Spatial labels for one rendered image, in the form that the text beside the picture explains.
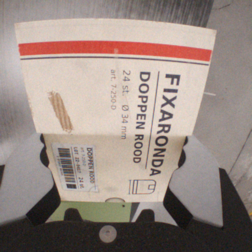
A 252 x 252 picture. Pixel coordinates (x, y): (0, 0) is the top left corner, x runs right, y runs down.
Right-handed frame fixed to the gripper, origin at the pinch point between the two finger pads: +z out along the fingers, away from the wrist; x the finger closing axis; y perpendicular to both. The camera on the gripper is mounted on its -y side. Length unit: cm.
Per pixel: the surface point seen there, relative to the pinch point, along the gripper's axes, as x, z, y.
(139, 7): 3.2, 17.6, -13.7
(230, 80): 92, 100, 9
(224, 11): 73, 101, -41
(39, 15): -14.4, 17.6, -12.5
